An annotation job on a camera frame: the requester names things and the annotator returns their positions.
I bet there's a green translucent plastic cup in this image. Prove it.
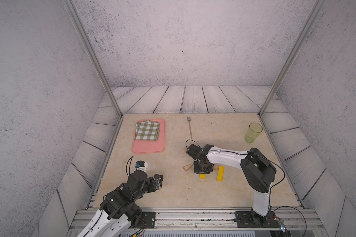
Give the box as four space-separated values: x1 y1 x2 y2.
245 122 263 143

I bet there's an aluminium frame post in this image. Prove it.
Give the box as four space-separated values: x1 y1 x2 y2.
62 0 123 117
258 0 326 118

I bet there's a left aluminium frame post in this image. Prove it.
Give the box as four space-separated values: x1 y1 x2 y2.
62 0 123 117

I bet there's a green white checkered cloth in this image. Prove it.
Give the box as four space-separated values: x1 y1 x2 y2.
135 120 160 141

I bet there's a silver metal fork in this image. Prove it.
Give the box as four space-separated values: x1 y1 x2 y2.
187 117 192 139

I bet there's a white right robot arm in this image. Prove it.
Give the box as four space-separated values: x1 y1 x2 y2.
187 144 276 222

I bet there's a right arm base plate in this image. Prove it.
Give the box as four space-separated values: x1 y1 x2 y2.
234 210 281 228

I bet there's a pink plastic tray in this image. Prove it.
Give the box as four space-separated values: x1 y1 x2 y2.
132 118 166 154

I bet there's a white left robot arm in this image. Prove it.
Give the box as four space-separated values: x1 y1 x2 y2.
78 170 163 237

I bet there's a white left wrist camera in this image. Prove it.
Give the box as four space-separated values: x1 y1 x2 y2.
135 161 148 173

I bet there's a right aluminium frame post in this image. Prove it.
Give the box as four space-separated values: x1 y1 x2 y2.
258 0 326 118

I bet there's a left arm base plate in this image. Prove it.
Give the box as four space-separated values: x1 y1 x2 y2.
131 211 156 229

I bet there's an aluminium mounting rail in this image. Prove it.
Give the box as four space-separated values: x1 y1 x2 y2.
66 208 328 235

